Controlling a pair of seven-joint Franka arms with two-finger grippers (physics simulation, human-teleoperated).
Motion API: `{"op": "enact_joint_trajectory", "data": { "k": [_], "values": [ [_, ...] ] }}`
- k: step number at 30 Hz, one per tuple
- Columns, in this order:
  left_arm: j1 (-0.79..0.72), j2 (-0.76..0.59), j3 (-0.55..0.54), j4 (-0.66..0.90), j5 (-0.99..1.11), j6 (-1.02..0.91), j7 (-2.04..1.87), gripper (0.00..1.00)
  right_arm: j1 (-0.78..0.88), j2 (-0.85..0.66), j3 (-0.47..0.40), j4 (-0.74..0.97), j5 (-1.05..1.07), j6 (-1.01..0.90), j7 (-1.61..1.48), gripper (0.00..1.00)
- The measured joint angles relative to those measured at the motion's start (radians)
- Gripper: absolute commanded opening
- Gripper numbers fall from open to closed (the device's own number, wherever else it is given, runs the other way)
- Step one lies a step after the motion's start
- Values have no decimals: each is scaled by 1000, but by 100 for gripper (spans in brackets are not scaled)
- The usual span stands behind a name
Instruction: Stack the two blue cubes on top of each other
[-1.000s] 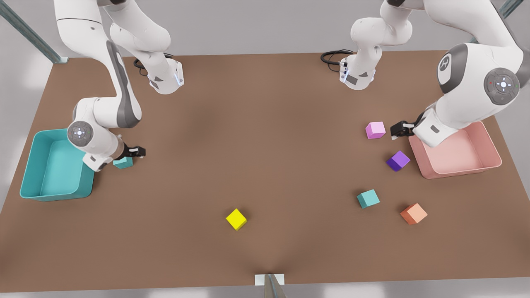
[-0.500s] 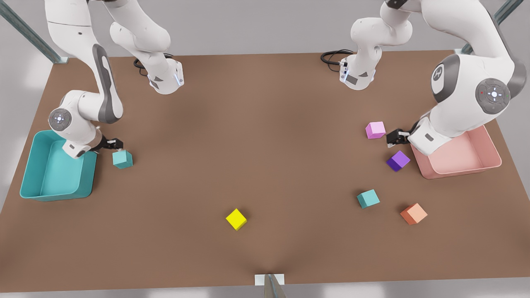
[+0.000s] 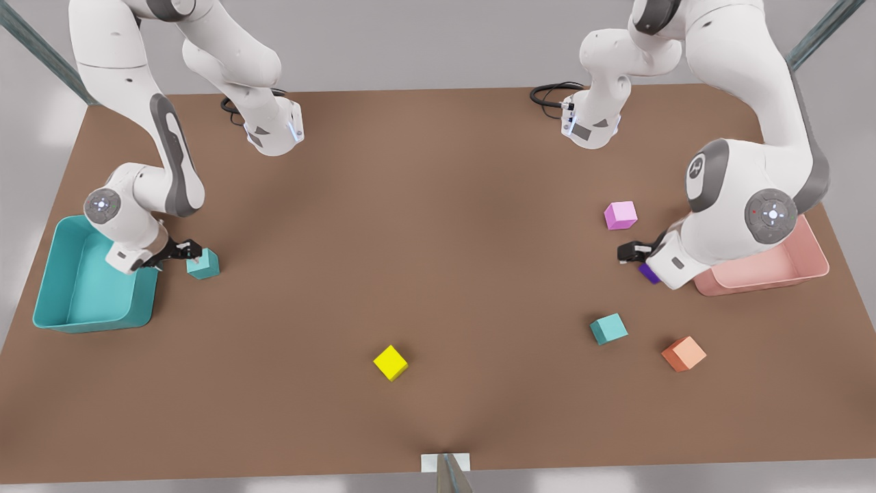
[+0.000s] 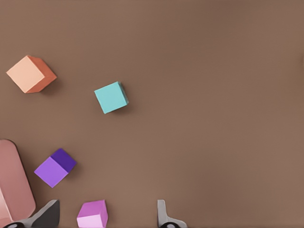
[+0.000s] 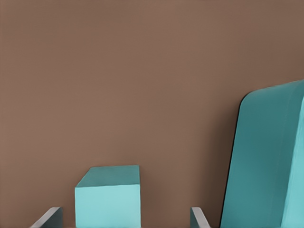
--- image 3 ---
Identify teal cube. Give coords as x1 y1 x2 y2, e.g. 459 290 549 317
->
187 248 221 281
590 313 629 346

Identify pink cube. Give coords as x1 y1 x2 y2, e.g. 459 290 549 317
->
604 201 639 231

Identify teal bin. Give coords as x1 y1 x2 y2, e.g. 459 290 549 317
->
32 215 160 335

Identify orange cube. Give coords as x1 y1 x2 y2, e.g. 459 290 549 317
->
661 336 708 373

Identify pink bin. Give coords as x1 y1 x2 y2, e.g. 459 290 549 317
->
693 214 831 297

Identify yellow cube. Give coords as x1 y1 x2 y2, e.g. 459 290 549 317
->
373 344 409 382

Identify black cable loop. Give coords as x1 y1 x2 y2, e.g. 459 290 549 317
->
530 81 587 110
220 88 288 127

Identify silver frame post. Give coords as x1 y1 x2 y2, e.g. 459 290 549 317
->
0 5 98 107
420 453 473 493
786 0 867 72

